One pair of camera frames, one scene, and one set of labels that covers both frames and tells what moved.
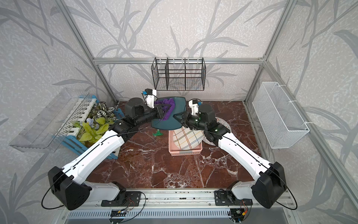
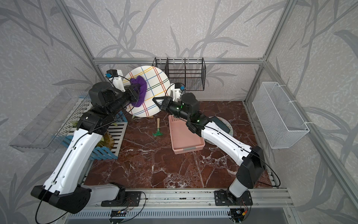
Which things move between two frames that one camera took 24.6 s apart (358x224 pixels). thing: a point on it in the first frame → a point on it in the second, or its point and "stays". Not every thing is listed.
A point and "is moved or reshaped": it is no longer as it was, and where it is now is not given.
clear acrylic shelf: (46, 129) stays
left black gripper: (158, 109) → (134, 94)
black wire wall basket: (179, 73) stays
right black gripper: (185, 116) → (166, 103)
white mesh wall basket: (281, 121) stays
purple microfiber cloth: (168, 105) is moved or reshaped
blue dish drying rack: (68, 132) stays
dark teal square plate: (171, 123) is moved or reshaped
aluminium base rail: (182, 199) stays
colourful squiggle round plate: (220, 121) stays
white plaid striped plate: (187, 139) → (158, 85)
